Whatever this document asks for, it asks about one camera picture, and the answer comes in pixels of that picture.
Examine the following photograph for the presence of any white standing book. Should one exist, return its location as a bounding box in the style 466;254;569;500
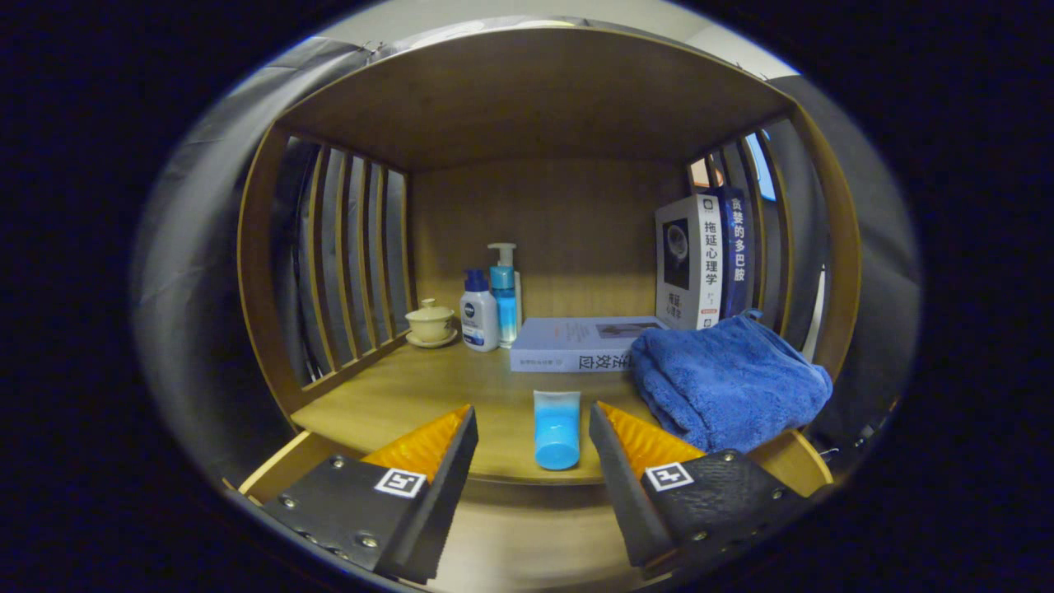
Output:
655;194;725;332

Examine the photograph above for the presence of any dark blue standing book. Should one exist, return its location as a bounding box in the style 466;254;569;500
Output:
710;185;757;320

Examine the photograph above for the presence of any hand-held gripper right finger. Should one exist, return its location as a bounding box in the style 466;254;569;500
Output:
588;401;816;571

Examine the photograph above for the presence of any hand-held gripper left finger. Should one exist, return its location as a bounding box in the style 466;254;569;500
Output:
259;404;480;586

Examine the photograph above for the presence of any wooden countertop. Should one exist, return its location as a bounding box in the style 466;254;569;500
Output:
290;334;824;485

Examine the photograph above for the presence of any wooden cabinet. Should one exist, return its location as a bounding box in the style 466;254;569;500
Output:
237;25;864;495

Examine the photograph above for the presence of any blue pump bottle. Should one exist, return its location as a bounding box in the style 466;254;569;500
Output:
487;242;523;348

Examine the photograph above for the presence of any cream lidded teacup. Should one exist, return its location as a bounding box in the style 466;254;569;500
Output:
404;298;459;349

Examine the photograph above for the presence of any white lying book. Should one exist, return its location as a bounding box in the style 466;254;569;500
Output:
510;316;669;373

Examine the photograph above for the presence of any white bottle blue cap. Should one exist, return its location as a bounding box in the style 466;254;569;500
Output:
459;268;500;353

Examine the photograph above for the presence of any wooden drawer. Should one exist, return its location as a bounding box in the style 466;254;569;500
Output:
237;428;834;593

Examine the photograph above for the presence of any blue white cosmetic tube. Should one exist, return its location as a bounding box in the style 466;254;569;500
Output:
533;390;582;471

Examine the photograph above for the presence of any blue folded towel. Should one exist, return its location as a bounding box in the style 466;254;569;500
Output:
630;311;834;454

